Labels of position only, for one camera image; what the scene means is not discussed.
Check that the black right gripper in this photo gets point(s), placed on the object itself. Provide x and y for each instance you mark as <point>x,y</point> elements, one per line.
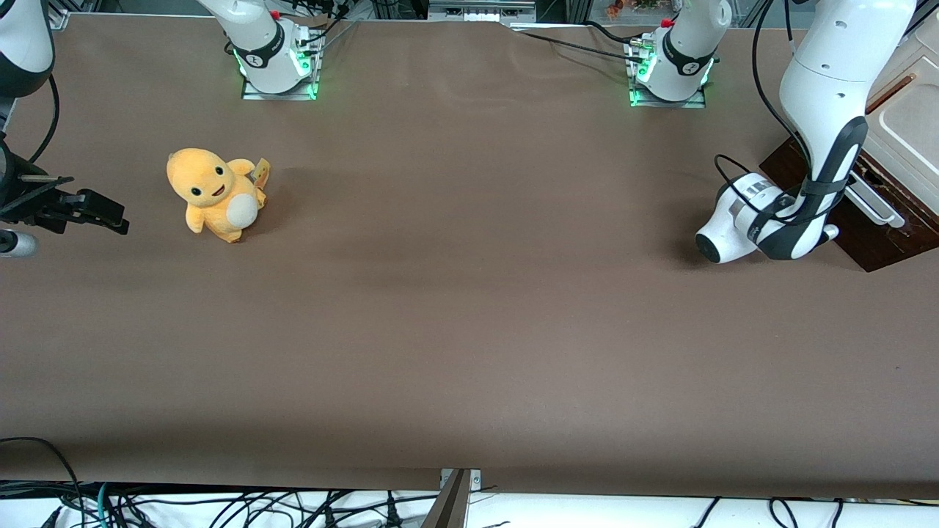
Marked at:
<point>31,204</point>

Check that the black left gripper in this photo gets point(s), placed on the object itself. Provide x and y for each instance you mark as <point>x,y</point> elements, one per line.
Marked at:
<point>851,180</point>

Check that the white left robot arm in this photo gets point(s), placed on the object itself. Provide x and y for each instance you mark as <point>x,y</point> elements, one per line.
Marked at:
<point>829,81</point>

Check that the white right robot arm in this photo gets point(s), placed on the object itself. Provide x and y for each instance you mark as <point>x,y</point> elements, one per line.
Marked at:
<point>257,37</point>

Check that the yellow plush toy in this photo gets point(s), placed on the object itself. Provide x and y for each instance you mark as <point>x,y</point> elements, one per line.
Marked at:
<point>205,183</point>

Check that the grey electronics box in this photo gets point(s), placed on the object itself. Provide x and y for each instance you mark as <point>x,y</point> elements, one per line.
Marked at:
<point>477,11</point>

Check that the aluminium frame profile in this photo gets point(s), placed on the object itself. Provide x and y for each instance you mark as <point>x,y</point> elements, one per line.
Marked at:
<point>926,20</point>

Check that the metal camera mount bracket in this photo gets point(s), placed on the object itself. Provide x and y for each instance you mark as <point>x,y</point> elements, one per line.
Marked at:
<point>451,506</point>

